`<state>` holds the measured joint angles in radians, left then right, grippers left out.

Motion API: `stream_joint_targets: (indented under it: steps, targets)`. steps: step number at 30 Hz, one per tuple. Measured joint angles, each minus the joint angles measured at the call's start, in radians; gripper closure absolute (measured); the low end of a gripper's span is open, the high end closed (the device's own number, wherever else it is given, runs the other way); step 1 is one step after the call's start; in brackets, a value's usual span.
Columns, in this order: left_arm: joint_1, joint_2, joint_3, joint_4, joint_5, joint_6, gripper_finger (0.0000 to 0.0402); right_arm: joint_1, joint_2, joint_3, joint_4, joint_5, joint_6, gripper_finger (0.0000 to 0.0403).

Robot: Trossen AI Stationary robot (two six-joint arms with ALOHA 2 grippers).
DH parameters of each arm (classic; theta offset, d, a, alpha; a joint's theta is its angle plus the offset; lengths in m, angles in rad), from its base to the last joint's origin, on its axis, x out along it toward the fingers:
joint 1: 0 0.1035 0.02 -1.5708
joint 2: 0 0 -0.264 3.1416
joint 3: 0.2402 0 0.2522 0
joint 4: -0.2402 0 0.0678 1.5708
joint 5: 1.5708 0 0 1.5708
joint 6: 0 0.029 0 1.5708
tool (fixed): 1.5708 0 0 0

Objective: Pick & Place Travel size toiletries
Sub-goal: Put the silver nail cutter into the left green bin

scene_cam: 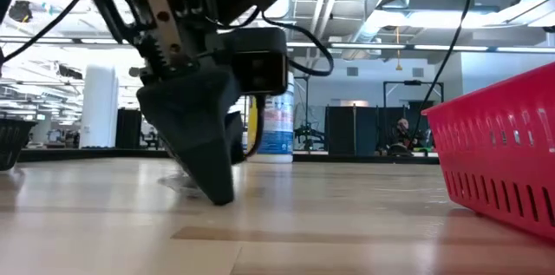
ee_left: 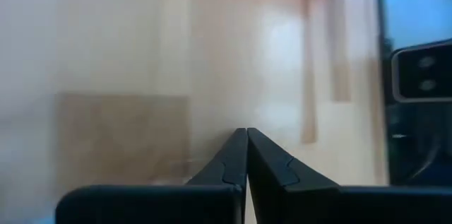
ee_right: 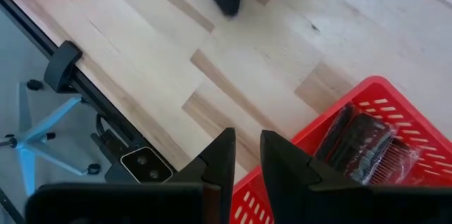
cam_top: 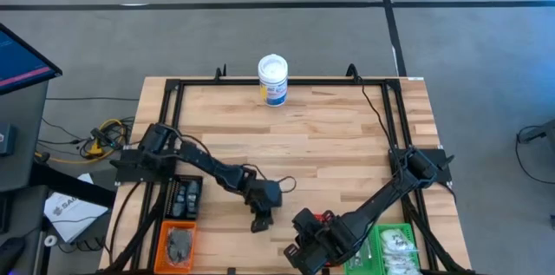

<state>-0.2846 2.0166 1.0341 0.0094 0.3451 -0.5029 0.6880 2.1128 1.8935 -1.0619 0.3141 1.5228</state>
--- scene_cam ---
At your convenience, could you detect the black partition panel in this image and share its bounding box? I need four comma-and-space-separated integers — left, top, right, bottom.
324, 105, 434, 157

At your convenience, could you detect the black metal frame stand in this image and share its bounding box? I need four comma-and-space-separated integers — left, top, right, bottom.
382, 79, 446, 107

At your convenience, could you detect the black cabinet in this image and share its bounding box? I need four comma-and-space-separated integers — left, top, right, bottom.
114, 108, 143, 150

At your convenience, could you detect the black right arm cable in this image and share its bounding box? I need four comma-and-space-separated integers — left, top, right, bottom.
409, 0, 483, 146

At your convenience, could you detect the yellow hanging cord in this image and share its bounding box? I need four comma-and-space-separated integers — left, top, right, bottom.
394, 27, 403, 72

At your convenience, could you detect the person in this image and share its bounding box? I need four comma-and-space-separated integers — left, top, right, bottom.
389, 117, 424, 157

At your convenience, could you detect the red plastic basket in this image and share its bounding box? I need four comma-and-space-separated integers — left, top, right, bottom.
422, 61, 555, 241

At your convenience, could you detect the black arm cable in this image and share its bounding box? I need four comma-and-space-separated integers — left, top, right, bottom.
409, 0, 483, 146
0, 0, 101, 66

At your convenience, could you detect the Lysol wipes canister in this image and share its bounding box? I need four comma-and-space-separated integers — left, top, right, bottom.
246, 73, 296, 164

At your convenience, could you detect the long light strip bar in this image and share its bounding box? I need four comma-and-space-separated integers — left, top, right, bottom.
0, 36, 555, 54

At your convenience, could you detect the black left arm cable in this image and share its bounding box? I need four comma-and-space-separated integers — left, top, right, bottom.
0, 0, 101, 66

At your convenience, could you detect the white square pillar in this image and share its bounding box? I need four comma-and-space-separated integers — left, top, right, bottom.
80, 64, 121, 149

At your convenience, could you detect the black ceiling device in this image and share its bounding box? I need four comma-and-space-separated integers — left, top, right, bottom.
8, 0, 34, 23

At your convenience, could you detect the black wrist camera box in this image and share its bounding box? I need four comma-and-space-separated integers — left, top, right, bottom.
223, 27, 290, 96

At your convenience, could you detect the black slatted bin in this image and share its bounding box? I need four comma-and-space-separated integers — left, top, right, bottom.
0, 117, 39, 172

